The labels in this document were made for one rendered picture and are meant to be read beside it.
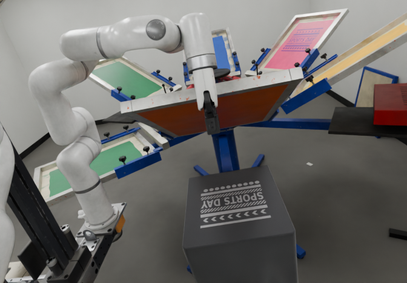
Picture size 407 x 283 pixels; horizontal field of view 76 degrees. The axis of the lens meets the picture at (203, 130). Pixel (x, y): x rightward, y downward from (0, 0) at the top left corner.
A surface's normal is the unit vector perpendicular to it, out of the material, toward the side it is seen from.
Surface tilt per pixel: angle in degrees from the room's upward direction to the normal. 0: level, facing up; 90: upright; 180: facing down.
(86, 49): 100
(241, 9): 90
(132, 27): 66
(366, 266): 0
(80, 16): 90
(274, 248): 93
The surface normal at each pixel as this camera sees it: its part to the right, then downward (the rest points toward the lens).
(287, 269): -0.09, 0.47
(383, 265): -0.20, -0.89
